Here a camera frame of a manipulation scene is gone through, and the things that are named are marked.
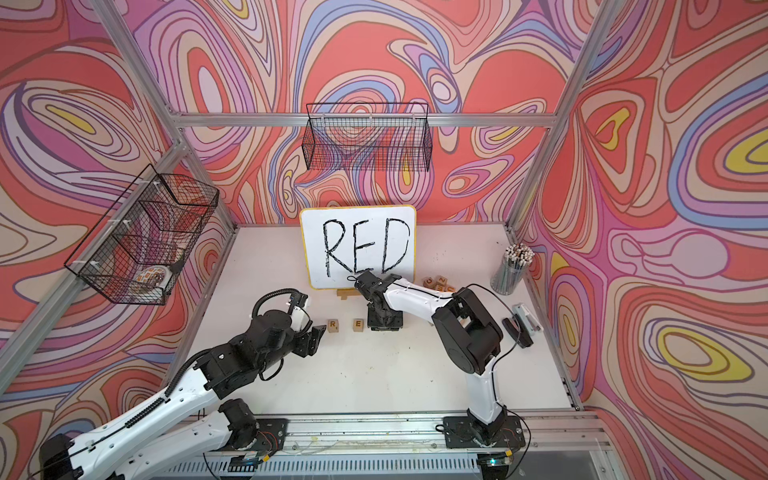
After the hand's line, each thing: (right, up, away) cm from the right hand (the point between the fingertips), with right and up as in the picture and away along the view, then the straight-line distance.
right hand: (384, 334), depth 90 cm
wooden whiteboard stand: (-13, +12, +4) cm, 18 cm away
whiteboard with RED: (-12, +28, -2) cm, 31 cm away
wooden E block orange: (-8, +3, 0) cm, 9 cm away
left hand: (-17, +7, -14) cm, 23 cm away
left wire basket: (-63, +25, -17) cm, 69 cm away
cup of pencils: (+39, +18, +3) cm, 43 cm away
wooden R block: (-16, +3, 0) cm, 16 cm away
